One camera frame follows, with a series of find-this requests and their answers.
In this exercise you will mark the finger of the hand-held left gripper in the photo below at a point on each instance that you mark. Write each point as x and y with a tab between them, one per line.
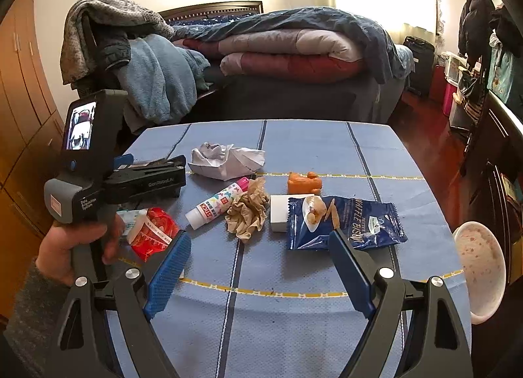
157	164

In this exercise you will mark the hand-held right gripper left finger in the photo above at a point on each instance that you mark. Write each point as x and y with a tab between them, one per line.
168	276

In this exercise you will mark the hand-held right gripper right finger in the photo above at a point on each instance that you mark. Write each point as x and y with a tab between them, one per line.
350	276

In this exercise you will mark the person's left forearm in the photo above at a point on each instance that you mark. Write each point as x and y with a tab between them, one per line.
28	320

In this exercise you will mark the person's left hand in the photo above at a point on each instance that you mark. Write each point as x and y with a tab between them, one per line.
61	247

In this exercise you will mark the red plastic wrapper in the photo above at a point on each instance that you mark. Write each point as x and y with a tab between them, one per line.
157	235

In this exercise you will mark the blue snack wrapper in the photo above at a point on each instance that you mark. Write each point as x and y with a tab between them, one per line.
367	222

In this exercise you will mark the white teal packet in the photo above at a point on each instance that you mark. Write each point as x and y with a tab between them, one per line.
130	218

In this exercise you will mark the crumpled white paper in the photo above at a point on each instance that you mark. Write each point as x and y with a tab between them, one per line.
220	162

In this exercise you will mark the blue tablecloth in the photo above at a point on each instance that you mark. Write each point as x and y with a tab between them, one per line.
286	280

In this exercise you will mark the white glue stick pink cap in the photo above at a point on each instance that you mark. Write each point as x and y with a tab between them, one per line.
212	204

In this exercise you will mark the wooden wardrobe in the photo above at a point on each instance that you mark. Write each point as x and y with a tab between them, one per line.
24	116

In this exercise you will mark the dark padded jacket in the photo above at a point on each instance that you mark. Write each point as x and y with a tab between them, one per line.
114	53

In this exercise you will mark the light blue fleece blanket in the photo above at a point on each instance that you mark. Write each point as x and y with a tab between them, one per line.
163	75

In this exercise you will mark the white eraser block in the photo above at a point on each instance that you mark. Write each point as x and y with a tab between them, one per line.
280	214

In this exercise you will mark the crumpled brown tissue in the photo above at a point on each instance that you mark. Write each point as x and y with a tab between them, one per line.
247	214

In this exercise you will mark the orange toy figure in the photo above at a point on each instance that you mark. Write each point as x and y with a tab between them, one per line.
303	186

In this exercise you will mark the grey knit blanket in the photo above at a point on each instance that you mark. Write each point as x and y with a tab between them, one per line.
110	10

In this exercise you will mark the pink speckled bowl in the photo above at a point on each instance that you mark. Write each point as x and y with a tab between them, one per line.
478	267

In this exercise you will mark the wooden headboard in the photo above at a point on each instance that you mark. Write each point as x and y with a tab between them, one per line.
212	8

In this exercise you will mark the bed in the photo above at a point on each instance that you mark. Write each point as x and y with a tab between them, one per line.
310	96

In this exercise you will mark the folded pink maroon quilt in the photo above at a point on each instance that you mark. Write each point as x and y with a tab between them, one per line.
286	55

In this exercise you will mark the dark wooden cabinet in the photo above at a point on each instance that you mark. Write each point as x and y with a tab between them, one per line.
498	149

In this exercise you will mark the pink storage box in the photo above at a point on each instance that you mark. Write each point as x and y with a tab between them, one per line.
448	96

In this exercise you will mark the black suitcase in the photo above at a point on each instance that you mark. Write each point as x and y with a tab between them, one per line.
420	65

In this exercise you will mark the dark blue duvet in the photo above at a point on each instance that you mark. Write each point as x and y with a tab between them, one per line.
327	20

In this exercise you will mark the white storage container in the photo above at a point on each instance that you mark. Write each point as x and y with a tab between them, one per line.
454	66

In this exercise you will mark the teal bag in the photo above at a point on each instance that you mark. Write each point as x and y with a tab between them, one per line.
506	75

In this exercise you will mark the hanging dark coat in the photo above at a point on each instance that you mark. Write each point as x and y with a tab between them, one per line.
476	22

